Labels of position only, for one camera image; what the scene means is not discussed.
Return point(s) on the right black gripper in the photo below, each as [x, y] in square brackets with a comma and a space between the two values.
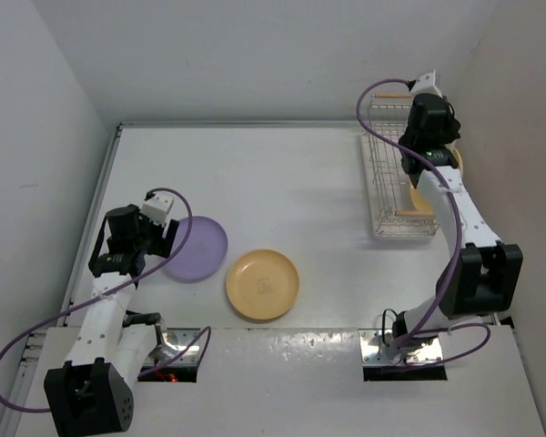
[452, 127]

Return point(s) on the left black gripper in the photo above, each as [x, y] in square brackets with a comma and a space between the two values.
[161, 244]

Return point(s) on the cream white plate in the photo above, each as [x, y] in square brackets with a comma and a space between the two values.
[420, 204]

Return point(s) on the purple plate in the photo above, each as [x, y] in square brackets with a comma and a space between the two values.
[202, 255]

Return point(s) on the yellow plate front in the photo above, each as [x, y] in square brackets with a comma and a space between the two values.
[262, 285]

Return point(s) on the yellow plate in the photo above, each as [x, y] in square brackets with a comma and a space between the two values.
[457, 155]
[262, 285]

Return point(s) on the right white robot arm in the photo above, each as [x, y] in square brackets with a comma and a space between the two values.
[483, 271]

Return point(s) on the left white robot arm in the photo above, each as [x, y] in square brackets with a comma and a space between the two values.
[91, 394]

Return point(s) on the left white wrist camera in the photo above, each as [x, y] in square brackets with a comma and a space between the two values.
[157, 206]

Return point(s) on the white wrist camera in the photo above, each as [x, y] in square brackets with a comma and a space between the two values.
[427, 83]
[157, 206]

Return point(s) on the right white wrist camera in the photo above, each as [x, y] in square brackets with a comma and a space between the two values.
[427, 83]

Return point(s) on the wire dish rack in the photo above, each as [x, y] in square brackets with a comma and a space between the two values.
[387, 114]

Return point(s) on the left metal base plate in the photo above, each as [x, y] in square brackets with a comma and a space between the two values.
[172, 343]

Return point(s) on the metal base plate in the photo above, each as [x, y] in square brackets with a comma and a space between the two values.
[376, 350]
[172, 343]

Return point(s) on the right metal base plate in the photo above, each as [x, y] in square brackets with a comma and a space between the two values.
[376, 350]

